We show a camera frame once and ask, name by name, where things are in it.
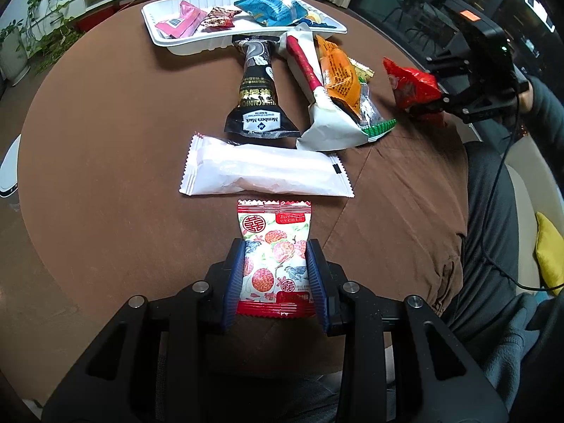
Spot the red snack packet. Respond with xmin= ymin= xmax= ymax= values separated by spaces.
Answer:
xmin=382 ymin=57 xmax=446 ymax=126

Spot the person's right forearm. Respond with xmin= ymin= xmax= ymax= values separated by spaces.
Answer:
xmin=526 ymin=75 xmax=564 ymax=151

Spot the person's right hand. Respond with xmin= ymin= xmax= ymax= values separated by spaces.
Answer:
xmin=517 ymin=83 xmax=535 ymax=113

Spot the trailing pothos plant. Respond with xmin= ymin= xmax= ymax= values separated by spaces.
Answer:
xmin=24 ymin=0 xmax=84 ymax=73

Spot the yellow snack packet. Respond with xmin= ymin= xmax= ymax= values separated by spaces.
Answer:
xmin=350 ymin=59 xmax=375 ymax=82

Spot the orange snack packet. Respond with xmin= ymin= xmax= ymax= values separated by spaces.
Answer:
xmin=315 ymin=35 xmax=368 ymax=117

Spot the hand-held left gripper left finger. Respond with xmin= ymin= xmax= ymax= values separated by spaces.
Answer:
xmin=42 ymin=238 xmax=246 ymax=423

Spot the pink snack packet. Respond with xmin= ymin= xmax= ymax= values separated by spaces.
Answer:
xmin=154 ymin=0 xmax=208 ymax=39

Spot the yellow cushion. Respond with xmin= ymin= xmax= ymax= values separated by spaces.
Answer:
xmin=534 ymin=211 xmax=564 ymax=296

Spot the white plastic tray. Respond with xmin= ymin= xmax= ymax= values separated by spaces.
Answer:
xmin=141 ymin=0 xmax=348 ymax=56

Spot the white red-striped snack packet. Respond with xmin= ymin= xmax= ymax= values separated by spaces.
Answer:
xmin=282 ymin=26 xmax=373 ymax=153

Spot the black patio chair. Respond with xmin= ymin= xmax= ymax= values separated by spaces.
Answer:
xmin=381 ymin=0 xmax=446 ymax=38

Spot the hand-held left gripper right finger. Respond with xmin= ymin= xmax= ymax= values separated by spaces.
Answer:
xmin=306 ymin=238 xmax=509 ymax=423

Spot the person's grey jacket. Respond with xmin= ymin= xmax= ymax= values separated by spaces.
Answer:
xmin=476 ymin=291 xmax=564 ymax=410

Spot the brown tablecloth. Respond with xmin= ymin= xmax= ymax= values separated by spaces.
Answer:
xmin=18 ymin=0 xmax=470 ymax=380

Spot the light blue snack packet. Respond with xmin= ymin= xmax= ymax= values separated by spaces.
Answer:
xmin=233 ymin=0 xmax=311 ymax=27

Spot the beige sofa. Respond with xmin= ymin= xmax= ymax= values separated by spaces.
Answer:
xmin=502 ymin=145 xmax=564 ymax=283

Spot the plant in white ribbed pot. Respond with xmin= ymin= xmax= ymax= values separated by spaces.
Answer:
xmin=0 ymin=20 xmax=31 ymax=86

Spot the person's leg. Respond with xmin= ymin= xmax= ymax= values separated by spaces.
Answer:
xmin=441 ymin=139 xmax=529 ymax=331

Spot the floral red-edged snack packet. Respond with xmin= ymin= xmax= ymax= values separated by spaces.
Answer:
xmin=235 ymin=199 xmax=318 ymax=319

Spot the blue cake roll packet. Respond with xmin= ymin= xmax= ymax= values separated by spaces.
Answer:
xmin=293 ymin=11 xmax=327 ymax=27

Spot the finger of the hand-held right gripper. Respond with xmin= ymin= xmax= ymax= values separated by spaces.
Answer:
xmin=425 ymin=53 xmax=474 ymax=75
xmin=407 ymin=81 xmax=490 ymax=117

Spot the black long snack packet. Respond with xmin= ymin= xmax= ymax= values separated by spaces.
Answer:
xmin=224 ymin=35 xmax=301 ymax=139

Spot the brown candy packet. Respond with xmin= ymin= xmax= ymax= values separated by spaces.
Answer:
xmin=200 ymin=6 xmax=236 ymax=32

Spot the white long snack packet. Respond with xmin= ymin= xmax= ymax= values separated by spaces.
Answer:
xmin=178 ymin=132 xmax=355 ymax=198

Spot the black cable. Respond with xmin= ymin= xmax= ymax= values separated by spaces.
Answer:
xmin=480 ymin=75 xmax=564 ymax=294

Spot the clear green-edged snack packet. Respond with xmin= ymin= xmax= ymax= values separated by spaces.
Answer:
xmin=352 ymin=81 xmax=397 ymax=144

